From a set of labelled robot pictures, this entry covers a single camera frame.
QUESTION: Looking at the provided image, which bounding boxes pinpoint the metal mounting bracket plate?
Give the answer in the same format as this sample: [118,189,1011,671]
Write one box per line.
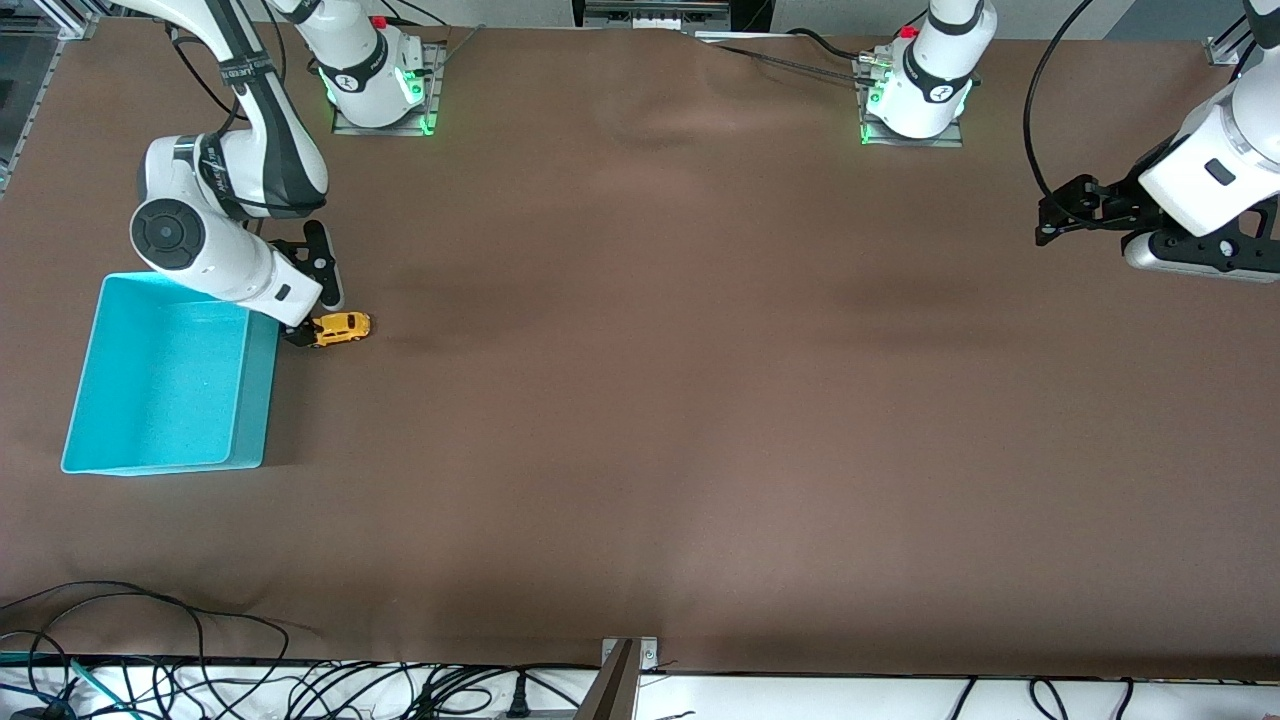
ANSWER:
[601,636,661,671]

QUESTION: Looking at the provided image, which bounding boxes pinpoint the grey braided table cable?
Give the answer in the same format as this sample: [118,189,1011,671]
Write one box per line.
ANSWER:
[690,35,881,86]

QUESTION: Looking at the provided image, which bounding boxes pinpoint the short aluminium frame profile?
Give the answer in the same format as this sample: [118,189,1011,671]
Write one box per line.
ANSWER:
[1203,15,1261,67]

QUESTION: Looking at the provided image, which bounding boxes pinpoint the dark metal rack fixture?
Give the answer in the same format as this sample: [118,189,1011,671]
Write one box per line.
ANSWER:
[572,0,733,33]

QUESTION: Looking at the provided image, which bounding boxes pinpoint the grey aluminium post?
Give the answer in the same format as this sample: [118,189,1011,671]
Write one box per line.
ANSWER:
[575,640,641,720]

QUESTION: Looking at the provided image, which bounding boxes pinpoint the black base power cable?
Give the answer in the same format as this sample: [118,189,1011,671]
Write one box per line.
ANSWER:
[785,27,881,63]

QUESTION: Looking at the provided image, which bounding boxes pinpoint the grey cable at base plate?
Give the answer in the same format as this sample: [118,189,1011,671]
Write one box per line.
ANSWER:
[425,22,488,73]

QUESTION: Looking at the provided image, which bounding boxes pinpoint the brown table cover sheet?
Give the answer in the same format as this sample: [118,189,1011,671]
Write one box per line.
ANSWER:
[0,18,1280,679]

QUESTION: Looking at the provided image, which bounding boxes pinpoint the black cable looping over table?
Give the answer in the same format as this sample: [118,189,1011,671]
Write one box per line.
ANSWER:
[195,612,293,691]
[0,582,209,691]

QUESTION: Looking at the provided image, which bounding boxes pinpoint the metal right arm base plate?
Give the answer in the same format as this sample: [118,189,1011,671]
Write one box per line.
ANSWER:
[330,40,448,138]

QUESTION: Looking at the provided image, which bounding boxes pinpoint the white bench ledge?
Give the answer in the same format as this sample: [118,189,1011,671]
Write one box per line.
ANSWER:
[0,660,1280,720]

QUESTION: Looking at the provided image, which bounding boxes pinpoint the teal plastic storage bin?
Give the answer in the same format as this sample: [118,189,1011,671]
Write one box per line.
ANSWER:
[60,272,281,477]

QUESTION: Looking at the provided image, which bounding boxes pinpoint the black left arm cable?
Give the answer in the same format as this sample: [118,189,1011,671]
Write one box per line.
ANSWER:
[1022,0,1096,226]

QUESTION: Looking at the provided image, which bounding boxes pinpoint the aluminium frame rack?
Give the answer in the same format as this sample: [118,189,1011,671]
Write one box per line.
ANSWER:
[0,0,101,196]

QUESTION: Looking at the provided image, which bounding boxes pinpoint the yellow beetle toy car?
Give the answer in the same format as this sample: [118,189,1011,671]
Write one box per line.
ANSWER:
[306,312,373,348]

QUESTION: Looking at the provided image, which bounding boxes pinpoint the teal cable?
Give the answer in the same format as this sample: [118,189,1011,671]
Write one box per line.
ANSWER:
[0,652,136,720]

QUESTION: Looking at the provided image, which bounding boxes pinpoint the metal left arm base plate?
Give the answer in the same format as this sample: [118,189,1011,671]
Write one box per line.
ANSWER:
[857,55,968,150]

